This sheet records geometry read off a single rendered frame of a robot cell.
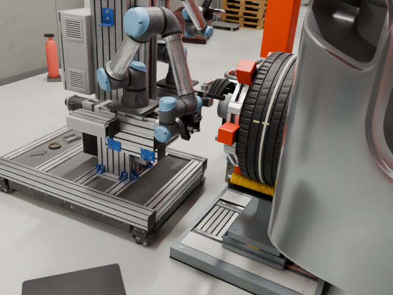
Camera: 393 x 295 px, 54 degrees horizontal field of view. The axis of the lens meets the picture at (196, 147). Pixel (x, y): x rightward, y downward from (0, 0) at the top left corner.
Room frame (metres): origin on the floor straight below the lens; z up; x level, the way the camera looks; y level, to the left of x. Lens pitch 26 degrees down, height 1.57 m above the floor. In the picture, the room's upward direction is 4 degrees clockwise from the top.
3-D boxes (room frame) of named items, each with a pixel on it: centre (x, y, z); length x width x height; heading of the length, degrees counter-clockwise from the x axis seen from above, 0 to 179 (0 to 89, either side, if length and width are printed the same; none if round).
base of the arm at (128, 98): (2.01, 0.35, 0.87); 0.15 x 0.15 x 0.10
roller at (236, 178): (1.75, -0.31, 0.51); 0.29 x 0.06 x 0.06; 64
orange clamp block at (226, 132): (1.62, -0.14, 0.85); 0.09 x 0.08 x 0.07; 154
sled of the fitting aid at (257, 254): (1.88, -0.46, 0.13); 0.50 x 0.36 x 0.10; 154
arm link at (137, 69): (2.00, 0.36, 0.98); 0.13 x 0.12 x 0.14; 134
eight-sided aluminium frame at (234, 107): (1.91, -0.28, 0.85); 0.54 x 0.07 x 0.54; 154
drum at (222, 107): (1.94, -0.21, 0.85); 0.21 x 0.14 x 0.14; 64
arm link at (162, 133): (1.59, 0.14, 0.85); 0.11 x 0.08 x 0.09; 154
